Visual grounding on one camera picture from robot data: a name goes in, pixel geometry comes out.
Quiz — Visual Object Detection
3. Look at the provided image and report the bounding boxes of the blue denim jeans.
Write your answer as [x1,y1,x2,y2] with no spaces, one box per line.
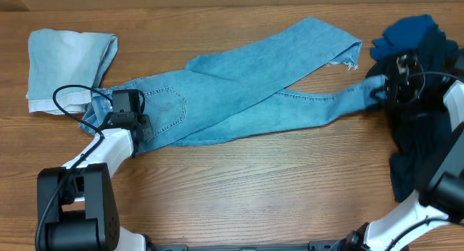
[78,16,388,155]

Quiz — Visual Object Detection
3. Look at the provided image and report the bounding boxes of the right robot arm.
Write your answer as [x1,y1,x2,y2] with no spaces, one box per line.
[330,51,463,250]

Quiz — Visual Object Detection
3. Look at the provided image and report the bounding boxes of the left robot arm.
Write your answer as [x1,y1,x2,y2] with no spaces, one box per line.
[35,89,154,251]

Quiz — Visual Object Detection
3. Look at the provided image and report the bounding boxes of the dark blue garment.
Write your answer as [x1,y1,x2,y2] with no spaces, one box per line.
[370,15,463,202]

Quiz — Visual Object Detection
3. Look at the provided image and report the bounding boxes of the black garment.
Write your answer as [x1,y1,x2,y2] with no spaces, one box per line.
[365,51,464,154]

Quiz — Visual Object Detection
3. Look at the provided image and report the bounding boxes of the folded light blue jeans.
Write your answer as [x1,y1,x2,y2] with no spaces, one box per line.
[26,28,118,115]

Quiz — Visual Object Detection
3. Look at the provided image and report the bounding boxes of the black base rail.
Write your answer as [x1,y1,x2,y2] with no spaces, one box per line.
[147,240,345,251]

